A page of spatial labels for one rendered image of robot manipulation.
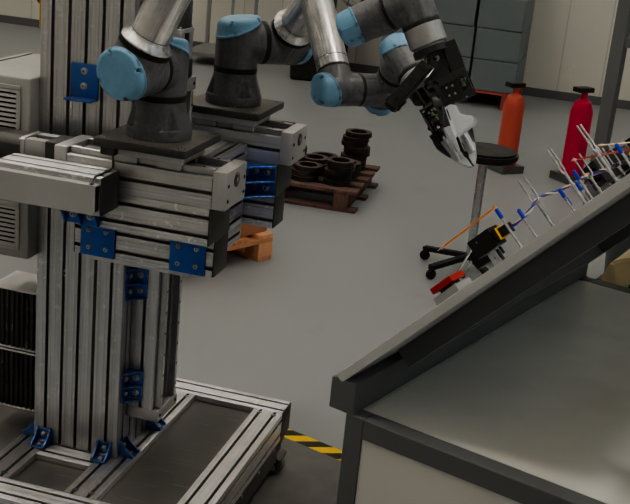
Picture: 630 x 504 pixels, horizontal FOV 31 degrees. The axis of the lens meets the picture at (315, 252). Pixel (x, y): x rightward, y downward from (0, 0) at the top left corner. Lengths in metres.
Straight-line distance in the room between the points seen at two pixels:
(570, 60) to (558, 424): 8.89
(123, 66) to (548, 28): 8.78
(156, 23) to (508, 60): 7.78
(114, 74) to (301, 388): 1.97
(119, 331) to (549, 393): 1.16
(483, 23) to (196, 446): 7.23
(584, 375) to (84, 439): 1.38
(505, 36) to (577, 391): 7.75
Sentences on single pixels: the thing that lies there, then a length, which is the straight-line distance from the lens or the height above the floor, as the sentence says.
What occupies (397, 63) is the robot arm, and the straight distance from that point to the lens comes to 2.52.
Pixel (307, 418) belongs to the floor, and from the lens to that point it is 3.89.
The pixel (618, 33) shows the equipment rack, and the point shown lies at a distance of 3.07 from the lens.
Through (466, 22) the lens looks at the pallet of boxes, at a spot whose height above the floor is 0.72.
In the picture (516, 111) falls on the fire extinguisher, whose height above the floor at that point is 0.43.
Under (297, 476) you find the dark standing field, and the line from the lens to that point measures 3.53.
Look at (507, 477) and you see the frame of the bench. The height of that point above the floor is 0.80.
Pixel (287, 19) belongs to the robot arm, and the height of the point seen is 1.40.
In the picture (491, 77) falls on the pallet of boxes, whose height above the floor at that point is 0.27.
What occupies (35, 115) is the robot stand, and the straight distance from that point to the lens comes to 2.88.
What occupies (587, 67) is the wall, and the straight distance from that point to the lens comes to 10.98.
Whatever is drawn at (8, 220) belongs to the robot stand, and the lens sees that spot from 2.95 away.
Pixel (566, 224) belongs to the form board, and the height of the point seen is 1.27.
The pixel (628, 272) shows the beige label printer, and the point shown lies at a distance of 3.23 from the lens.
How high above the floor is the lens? 1.75
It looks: 18 degrees down
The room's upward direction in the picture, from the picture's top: 6 degrees clockwise
